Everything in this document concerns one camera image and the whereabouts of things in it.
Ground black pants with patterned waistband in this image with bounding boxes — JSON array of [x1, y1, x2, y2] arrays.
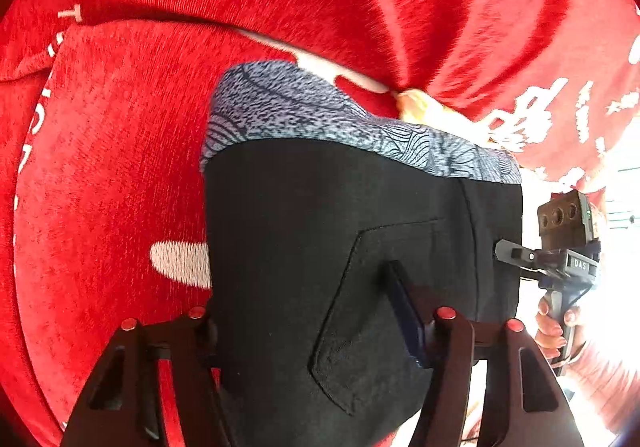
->
[[201, 61, 522, 446]]

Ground person's right hand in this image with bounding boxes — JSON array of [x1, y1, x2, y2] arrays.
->
[[534, 297, 586, 363]]

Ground cream satin cloth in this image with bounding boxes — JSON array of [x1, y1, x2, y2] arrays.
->
[[395, 89, 501, 149]]

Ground red blanket with white characters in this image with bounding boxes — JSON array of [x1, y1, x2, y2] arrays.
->
[[1, 0, 639, 446]]

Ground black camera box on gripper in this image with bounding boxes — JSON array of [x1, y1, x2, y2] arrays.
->
[[537, 190, 594, 250]]

